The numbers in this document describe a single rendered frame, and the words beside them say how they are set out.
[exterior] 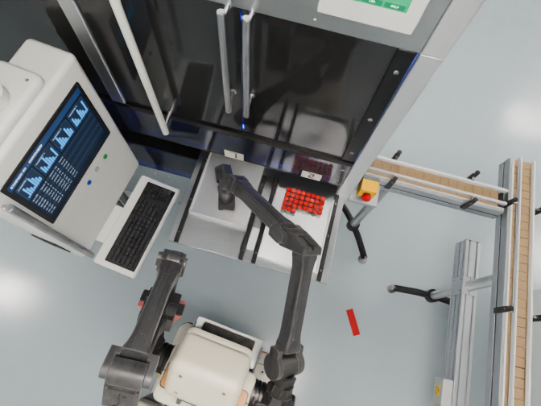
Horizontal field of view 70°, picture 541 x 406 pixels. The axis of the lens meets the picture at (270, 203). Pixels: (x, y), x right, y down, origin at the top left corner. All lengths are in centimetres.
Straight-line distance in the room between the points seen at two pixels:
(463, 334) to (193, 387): 146
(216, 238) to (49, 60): 88
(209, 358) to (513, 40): 365
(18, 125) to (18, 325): 178
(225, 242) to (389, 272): 136
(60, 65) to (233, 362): 99
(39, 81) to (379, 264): 216
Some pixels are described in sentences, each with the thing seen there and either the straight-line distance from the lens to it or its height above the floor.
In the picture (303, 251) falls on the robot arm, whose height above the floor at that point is 144.
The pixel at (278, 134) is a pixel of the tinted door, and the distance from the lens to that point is 144.
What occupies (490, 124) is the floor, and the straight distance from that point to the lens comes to 350.
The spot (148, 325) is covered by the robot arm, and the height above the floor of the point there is 154.
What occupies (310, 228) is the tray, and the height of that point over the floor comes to 88.
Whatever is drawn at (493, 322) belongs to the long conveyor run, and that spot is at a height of 87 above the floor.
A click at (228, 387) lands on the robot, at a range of 113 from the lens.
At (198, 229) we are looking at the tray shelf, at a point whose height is 88.
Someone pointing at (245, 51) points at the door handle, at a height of 173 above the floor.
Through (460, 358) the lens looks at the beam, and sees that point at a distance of 222.
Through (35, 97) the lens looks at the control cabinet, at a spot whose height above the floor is 156.
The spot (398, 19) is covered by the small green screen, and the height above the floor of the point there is 189.
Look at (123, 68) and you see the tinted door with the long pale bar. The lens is 145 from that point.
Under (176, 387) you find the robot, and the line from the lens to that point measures 119.
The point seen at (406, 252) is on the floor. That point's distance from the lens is 278.
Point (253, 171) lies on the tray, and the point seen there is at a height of 88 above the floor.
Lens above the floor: 251
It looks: 70 degrees down
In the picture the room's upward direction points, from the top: 9 degrees clockwise
